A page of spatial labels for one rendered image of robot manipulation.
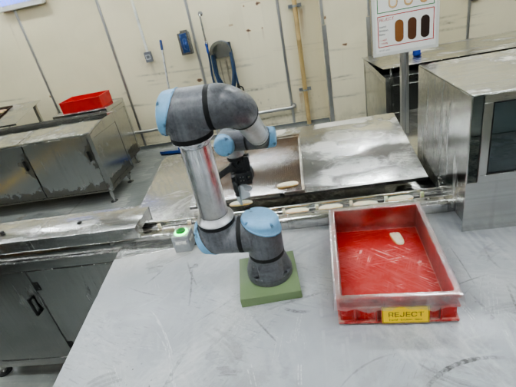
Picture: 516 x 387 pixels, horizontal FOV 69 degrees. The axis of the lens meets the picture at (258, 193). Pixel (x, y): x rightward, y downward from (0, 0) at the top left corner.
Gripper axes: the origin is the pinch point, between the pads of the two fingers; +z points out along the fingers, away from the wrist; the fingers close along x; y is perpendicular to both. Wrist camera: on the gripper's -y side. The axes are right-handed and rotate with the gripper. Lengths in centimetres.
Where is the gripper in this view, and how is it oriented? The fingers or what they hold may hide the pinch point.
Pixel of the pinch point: (240, 200)
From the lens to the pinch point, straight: 158.2
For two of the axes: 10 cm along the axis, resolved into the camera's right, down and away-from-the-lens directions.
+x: 0.8, -4.8, 8.8
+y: 9.8, -1.2, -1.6
